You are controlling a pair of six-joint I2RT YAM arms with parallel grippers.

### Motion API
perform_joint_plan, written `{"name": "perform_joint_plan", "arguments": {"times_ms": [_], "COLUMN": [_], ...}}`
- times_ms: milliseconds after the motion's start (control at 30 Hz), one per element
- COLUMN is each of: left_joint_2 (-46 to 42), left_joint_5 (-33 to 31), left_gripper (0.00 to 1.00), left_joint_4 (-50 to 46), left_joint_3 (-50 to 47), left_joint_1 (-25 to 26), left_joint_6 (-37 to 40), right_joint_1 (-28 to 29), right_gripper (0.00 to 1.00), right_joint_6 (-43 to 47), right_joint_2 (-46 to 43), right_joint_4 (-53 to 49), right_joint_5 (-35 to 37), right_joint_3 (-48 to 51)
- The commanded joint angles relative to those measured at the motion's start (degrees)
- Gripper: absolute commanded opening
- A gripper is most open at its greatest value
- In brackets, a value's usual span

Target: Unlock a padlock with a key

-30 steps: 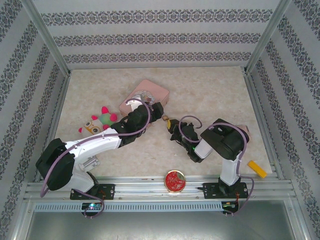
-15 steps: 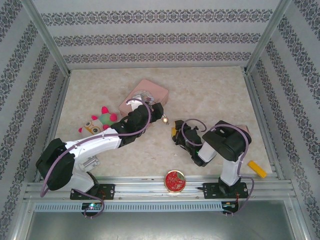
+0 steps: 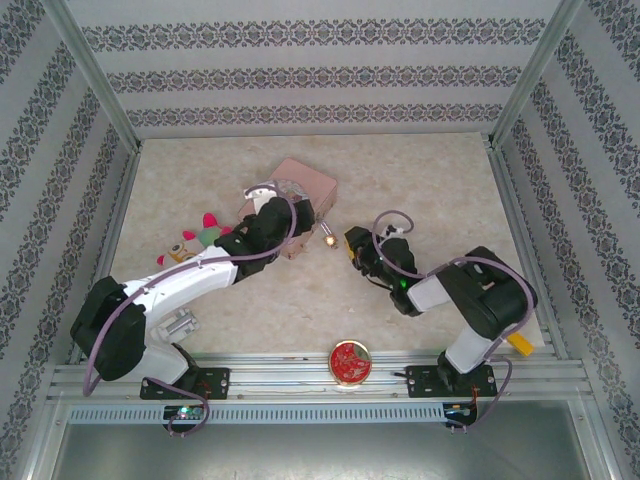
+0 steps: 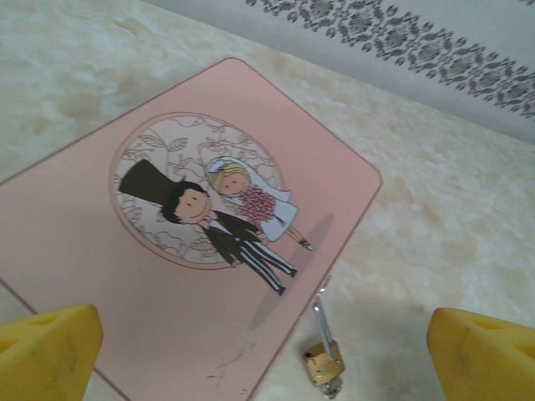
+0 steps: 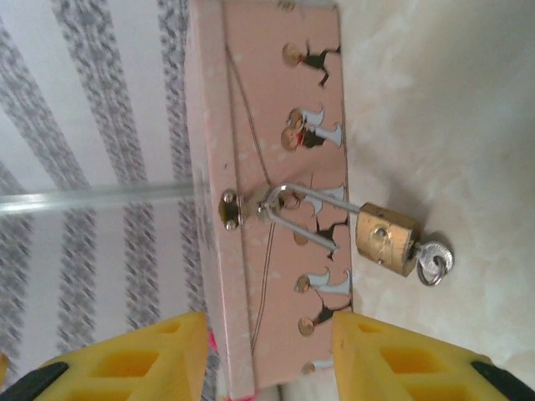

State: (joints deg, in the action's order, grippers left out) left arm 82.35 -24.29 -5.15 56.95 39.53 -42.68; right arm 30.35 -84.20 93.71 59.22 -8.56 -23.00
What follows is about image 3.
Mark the small brass padlock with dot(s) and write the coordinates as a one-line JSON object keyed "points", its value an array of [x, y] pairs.
{"points": [[330, 241]]}

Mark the pink tin box with cartoon couple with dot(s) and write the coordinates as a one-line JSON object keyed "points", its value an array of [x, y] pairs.
{"points": [[312, 180]]}

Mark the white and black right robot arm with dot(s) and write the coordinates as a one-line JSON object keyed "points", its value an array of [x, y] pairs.
{"points": [[470, 350]]}

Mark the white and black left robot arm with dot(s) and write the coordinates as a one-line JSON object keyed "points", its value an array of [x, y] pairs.
{"points": [[190, 280]]}

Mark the colourful plush toy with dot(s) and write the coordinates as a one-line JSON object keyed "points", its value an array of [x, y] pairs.
{"points": [[200, 237]]}

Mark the round red and gold tin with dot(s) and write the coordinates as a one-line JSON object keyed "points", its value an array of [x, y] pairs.
{"points": [[349, 363]]}

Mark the yellow block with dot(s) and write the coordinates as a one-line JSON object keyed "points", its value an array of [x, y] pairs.
{"points": [[521, 345]]}

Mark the grey sheet metal tray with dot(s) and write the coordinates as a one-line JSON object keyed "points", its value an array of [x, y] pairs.
{"points": [[320, 450]]}

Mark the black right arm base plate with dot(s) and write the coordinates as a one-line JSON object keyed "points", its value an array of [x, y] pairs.
{"points": [[425, 382]]}

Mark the aluminium side rail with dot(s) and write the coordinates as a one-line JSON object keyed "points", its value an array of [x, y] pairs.
{"points": [[523, 240], [111, 240]]}

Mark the aluminium mounting rail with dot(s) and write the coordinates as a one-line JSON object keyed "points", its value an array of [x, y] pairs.
{"points": [[280, 372]]}

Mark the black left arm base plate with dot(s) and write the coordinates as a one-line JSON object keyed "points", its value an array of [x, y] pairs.
{"points": [[215, 382]]}

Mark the aluminium frame post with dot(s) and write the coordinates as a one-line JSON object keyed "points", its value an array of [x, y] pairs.
{"points": [[90, 70], [537, 70]]}

